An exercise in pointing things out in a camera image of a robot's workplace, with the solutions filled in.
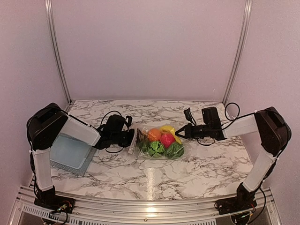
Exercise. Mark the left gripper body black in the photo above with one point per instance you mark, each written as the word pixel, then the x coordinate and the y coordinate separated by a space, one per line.
pixel 124 141

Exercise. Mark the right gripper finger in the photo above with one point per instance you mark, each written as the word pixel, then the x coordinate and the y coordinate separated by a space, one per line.
pixel 182 129
pixel 179 135

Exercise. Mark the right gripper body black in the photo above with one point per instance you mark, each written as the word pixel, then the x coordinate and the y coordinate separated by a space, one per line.
pixel 196 134

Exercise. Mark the clear zip top bag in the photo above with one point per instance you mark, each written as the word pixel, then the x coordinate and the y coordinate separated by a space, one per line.
pixel 133 149

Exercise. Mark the light green fake fruit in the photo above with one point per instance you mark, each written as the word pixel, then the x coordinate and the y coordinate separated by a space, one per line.
pixel 156 149

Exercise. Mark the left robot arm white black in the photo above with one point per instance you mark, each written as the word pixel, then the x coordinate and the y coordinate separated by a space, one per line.
pixel 44 127

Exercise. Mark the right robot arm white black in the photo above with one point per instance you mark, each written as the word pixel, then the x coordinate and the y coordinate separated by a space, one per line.
pixel 274 135

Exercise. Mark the dark green fake vegetable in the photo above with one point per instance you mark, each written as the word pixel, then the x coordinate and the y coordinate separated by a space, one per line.
pixel 175 150

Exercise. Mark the pink red fake fruit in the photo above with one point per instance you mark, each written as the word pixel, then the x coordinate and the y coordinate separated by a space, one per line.
pixel 167 139

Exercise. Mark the yellow fake banana bunch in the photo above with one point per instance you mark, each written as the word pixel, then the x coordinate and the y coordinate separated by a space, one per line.
pixel 171 130

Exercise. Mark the fake orange fruit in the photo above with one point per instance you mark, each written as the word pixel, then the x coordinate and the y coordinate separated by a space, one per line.
pixel 154 135

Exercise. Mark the light blue plastic basket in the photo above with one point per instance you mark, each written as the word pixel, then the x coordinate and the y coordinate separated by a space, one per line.
pixel 71 155

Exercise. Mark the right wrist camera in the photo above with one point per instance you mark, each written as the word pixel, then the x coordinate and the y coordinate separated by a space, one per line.
pixel 189 117

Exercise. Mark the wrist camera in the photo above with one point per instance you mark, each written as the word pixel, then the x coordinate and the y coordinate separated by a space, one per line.
pixel 189 117
pixel 128 121

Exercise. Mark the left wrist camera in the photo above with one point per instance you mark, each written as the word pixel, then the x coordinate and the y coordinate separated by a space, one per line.
pixel 128 121

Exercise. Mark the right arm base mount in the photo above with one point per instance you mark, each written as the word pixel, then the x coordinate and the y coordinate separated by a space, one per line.
pixel 236 204

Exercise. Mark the front aluminium rail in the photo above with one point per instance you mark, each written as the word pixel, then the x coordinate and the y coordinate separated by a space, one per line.
pixel 102 211

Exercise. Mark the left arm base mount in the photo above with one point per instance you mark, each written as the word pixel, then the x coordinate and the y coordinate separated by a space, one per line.
pixel 54 201

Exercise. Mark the right aluminium frame post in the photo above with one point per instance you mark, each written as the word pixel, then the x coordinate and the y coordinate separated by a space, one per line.
pixel 240 47

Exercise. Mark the aluminium frame post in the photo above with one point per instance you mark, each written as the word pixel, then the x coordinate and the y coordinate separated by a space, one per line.
pixel 240 47
pixel 55 47

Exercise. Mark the left aluminium frame post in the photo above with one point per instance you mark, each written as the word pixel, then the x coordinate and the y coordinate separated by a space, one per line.
pixel 55 47

